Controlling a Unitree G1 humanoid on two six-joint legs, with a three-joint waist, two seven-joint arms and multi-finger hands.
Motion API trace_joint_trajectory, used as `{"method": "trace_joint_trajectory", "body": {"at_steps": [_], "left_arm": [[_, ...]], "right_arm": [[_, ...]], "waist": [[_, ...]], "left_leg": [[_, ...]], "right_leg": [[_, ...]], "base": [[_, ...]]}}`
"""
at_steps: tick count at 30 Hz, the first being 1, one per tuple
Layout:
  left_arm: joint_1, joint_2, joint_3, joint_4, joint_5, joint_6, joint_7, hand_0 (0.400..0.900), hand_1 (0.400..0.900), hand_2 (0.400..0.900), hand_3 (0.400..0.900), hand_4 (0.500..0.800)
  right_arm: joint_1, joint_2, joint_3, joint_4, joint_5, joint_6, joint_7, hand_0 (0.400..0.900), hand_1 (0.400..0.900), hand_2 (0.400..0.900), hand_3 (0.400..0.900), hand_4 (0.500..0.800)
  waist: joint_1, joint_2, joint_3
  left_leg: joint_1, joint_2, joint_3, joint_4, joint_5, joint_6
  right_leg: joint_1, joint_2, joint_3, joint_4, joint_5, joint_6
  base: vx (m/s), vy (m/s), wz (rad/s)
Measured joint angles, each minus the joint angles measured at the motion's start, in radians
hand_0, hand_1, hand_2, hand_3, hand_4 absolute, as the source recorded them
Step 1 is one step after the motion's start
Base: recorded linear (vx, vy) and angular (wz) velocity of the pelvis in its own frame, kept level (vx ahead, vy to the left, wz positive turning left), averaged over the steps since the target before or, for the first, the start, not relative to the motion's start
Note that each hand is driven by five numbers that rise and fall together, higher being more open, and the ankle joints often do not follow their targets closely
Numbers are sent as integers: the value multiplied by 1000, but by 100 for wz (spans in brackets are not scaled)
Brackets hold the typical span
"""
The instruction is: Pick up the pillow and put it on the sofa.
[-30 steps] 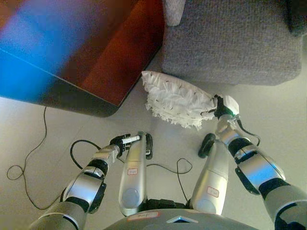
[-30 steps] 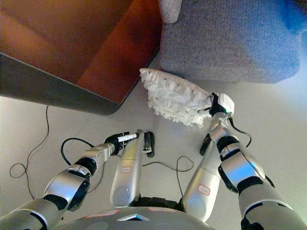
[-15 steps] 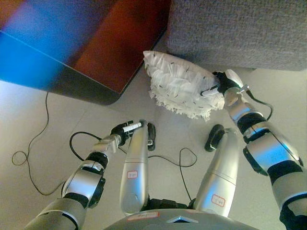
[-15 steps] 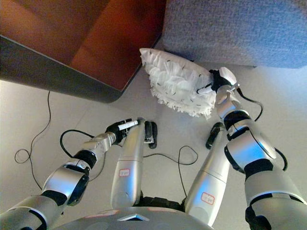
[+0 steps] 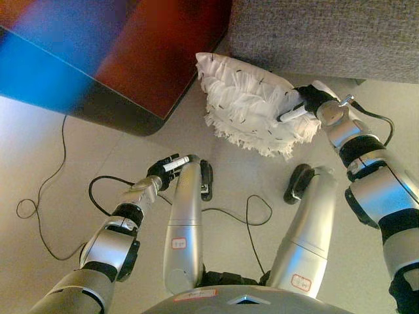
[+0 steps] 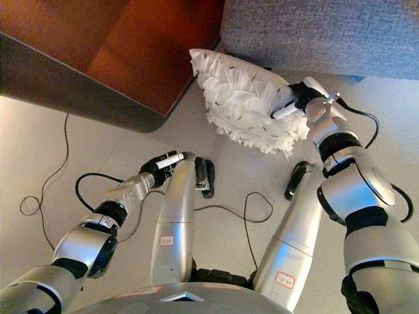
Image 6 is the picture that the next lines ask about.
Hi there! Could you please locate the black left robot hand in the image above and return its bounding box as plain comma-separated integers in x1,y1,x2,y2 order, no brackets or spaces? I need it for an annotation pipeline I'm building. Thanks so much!
138,149,196,190

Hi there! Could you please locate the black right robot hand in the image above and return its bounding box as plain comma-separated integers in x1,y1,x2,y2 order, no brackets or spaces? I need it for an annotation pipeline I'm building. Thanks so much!
270,77,329,120

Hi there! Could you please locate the white ruffled pillow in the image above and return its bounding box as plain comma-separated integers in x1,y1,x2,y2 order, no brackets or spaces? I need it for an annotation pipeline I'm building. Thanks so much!
189,48,311,159

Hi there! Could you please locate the black left robot foot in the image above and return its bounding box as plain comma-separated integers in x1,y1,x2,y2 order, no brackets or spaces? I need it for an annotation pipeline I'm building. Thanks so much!
194,156,216,200

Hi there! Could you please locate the black robot foot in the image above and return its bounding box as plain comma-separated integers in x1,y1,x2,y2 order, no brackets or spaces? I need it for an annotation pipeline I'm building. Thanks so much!
194,156,216,200
283,160,310,201

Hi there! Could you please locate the grey fabric armchair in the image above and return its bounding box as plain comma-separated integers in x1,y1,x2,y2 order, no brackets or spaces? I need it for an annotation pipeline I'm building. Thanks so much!
218,0,419,84

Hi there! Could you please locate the black right robot foot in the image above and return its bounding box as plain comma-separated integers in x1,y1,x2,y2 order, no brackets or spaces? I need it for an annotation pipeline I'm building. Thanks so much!
283,160,310,201

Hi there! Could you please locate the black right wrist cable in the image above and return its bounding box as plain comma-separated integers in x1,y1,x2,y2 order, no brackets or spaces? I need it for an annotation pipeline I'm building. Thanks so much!
336,97,381,150

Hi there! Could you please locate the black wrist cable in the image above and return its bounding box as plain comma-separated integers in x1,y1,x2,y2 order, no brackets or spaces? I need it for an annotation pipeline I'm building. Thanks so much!
336,97,381,150
75,172,166,214

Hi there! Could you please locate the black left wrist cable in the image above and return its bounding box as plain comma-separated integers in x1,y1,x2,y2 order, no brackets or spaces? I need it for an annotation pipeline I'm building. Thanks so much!
75,172,166,214

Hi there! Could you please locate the thin black floor cable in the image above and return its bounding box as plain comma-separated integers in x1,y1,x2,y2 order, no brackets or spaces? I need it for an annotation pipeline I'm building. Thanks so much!
19,112,71,253

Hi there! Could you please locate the looped black floor cable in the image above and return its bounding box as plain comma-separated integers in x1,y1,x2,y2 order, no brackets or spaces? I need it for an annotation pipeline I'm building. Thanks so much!
192,191,274,270

